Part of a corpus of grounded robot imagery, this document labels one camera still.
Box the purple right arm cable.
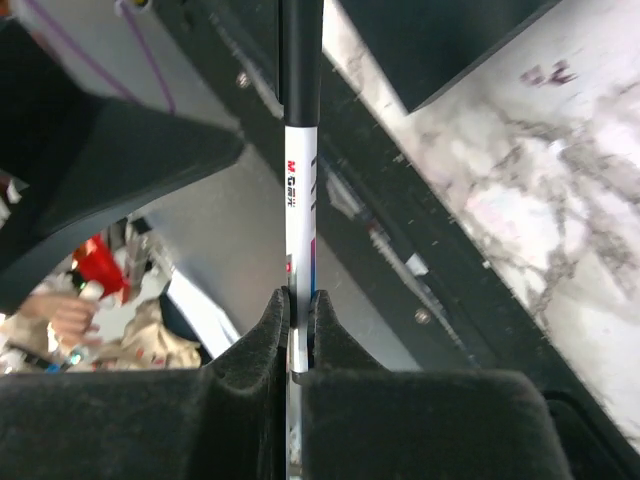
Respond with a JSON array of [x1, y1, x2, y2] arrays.
[[24, 0, 179, 115]]

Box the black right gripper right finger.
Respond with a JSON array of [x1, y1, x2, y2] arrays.
[[301, 291, 572, 479]]

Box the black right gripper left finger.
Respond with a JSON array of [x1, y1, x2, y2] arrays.
[[1, 289, 289, 479]]

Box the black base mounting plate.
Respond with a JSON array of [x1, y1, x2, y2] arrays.
[[155, 1, 639, 479]]

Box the white black whiteboard marker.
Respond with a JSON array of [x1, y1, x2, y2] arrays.
[[277, 0, 324, 461]]

